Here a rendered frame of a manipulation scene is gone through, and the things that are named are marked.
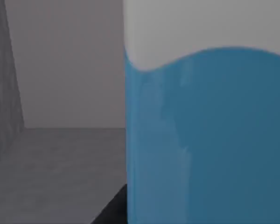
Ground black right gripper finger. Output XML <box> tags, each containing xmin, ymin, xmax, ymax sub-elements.
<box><xmin>91</xmin><ymin>183</ymin><xmax>128</xmax><ymax>224</ymax></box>

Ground blue and white bottle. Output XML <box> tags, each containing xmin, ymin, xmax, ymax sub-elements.
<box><xmin>122</xmin><ymin>0</ymin><xmax>280</xmax><ymax>224</ymax></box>

